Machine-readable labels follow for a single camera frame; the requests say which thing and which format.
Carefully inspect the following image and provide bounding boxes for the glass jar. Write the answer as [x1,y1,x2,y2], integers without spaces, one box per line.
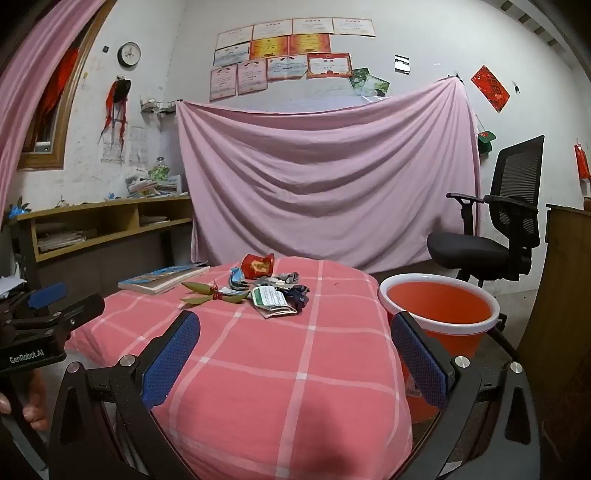
[148,157,171,182]

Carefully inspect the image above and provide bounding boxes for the dark wrapper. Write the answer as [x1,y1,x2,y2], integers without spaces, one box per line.
[277,284,311,315]

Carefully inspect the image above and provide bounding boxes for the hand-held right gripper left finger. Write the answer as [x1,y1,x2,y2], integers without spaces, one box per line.
[48,310,201,480]

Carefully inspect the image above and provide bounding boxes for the stack of books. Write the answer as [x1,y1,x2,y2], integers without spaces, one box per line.
[124,171,183,198]

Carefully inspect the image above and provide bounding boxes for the red snack canister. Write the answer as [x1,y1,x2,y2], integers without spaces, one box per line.
[241,253,276,281]

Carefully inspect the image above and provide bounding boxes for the paper wall calendar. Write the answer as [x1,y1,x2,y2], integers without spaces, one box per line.
[128,127,148,167]
[100,128,126,164]

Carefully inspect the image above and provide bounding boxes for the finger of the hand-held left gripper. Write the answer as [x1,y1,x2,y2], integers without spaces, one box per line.
[9,283,69,319]
[11,294,106,342]

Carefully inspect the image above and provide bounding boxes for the group of wall certificates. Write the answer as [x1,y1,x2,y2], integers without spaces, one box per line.
[209,17,376,102]

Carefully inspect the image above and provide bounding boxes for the wire wall rack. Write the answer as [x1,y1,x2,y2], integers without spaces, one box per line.
[140,97,178,114]

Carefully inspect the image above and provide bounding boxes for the person's left hand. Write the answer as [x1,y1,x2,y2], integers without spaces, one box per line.
[0,369,48,431]

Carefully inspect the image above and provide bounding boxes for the wooden shelf unit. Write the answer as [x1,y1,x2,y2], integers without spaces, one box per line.
[9,195,197,266]

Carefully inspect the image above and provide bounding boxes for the red cloth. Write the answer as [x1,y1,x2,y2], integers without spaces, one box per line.
[34,45,80,139]

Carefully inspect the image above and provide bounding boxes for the white and green paper packet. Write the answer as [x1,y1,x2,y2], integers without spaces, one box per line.
[250,285,296,320]

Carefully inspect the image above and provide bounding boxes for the red tassel ornament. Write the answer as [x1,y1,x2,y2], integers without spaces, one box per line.
[98,78,132,145]

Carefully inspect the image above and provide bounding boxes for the pink curtain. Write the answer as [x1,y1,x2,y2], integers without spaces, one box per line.
[0,0,108,217]

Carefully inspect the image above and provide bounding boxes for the red hanging ornament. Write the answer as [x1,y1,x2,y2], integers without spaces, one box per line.
[574,142,591,182]

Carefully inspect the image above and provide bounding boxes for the blue cover book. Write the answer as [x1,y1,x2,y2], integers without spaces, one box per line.
[117,264,211,296]

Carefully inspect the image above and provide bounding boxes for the orange bucket with white rim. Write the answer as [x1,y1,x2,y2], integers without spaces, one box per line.
[379,273,502,424]

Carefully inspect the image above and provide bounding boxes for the pink hanging sheet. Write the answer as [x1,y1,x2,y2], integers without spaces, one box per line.
[175,76,483,274]

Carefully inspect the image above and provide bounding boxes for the pink checked blanket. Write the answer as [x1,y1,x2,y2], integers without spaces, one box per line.
[65,260,414,480]

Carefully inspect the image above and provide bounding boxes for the wooden window frame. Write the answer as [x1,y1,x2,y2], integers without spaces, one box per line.
[17,0,116,171]

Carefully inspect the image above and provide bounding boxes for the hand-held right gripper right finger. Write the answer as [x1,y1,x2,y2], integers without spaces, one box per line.
[390,311,541,480]

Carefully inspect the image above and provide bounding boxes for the wooden cabinet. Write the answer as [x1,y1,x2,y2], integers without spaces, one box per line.
[517,203,591,480]

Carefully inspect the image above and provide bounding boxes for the black office chair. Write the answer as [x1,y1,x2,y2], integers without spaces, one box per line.
[427,135,546,361]

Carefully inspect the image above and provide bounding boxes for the red wall poster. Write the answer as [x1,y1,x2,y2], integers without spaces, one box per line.
[471,65,511,113]

